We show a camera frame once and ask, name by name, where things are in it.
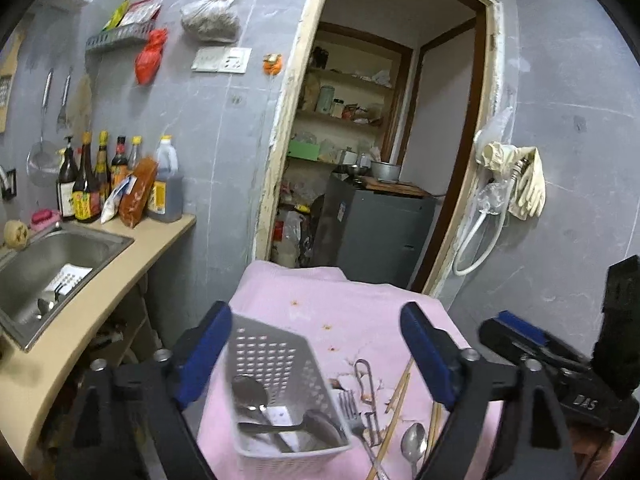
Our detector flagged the wooden shelf unit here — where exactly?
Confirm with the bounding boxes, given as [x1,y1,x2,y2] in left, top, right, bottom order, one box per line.
[285,21,416,171]

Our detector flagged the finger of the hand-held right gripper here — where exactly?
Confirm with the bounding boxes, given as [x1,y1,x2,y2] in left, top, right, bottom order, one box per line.
[478,317,566,386]
[497,310,593,368]

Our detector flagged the grey cabinet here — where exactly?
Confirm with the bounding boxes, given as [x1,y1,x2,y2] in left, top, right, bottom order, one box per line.
[312,172,437,289]

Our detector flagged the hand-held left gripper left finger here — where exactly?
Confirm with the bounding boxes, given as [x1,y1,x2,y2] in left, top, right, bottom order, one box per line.
[55,300,233,480]

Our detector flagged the green box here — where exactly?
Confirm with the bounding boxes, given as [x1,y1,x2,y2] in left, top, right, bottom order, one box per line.
[287,140,321,161]

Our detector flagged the red plastic bag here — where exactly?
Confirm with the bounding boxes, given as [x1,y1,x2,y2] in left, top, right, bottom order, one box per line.
[135,29,168,86]

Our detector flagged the stainless steel sink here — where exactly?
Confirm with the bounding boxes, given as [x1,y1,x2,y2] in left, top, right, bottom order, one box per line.
[0,220,136,353]

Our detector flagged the hanging beige loofah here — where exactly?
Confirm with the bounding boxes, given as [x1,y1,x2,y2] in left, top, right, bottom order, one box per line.
[67,75,96,133]

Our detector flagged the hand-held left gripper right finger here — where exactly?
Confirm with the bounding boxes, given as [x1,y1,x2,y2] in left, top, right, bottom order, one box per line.
[399,301,573,480]

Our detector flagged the white and blue packet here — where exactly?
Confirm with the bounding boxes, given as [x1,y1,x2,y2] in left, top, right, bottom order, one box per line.
[100,175,137,224]

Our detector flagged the white perforated tray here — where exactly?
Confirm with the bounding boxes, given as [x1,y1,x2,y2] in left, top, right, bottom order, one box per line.
[45,265,93,293]

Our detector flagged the brown packet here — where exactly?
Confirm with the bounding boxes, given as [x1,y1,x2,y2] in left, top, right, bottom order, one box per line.
[119,157,159,228]

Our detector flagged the pink cloth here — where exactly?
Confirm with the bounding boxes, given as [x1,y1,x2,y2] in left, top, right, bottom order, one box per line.
[197,260,501,480]

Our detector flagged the steel fork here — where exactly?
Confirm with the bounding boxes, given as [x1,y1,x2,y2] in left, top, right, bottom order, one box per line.
[337,390,391,480]

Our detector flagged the metal pot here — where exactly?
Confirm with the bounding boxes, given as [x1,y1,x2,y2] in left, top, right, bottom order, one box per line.
[370,160,402,184]

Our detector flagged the bag of dried goods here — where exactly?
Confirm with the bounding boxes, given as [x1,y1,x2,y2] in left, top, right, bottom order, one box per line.
[180,0,241,43]

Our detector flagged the brown bottle yellow cap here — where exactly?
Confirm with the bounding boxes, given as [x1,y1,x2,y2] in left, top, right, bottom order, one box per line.
[95,131,112,201]

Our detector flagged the beige scrub sponge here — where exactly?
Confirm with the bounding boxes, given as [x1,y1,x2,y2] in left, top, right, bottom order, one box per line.
[4,220,29,250]

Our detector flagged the yellow green packet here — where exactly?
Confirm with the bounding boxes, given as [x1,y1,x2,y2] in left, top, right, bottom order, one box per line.
[102,0,136,31]

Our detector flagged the white perforated plastic basket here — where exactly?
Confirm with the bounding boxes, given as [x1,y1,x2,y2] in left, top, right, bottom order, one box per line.
[222,312,353,473]

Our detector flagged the metal strainer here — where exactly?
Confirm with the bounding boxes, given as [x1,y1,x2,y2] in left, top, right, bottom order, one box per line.
[26,70,62,186]

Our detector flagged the hanging metal utensil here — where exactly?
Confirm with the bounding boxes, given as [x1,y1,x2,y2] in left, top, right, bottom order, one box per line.
[56,72,74,128]

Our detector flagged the white hose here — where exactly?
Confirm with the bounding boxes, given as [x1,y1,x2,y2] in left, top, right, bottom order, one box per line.
[452,204,509,277]

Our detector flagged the cream rubber gloves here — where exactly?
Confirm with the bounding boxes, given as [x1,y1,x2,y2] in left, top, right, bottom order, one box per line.
[482,142,547,220]

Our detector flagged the clear plastic bag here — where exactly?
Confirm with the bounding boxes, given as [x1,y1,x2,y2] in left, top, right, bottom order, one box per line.
[472,107,514,167]

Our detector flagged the dark bottle red cap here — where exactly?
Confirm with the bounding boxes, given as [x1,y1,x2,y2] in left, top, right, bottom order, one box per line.
[110,136,130,191]

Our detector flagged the bags on floor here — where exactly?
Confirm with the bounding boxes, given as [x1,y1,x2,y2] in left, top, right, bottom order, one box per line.
[272,187,327,268]

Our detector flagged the large sauce jug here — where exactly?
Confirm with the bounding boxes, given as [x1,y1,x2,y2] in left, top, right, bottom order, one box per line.
[147,135,185,223]

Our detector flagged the wooden door frame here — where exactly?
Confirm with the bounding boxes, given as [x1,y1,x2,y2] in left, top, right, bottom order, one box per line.
[254,0,503,297]

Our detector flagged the beige kitchen counter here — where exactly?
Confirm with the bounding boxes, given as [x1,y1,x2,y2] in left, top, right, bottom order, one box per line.
[0,212,197,461]

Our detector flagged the wooden grater board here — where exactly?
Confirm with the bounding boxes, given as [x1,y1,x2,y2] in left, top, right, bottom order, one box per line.
[0,35,23,133]

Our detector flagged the red and white packet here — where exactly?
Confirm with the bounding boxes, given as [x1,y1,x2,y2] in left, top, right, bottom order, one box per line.
[121,0,163,26]

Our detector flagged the spoons in sink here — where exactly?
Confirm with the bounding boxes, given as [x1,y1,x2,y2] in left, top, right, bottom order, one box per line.
[36,287,65,318]

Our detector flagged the grey wall rack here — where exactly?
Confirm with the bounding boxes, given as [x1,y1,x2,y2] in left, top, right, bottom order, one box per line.
[85,22,156,52]

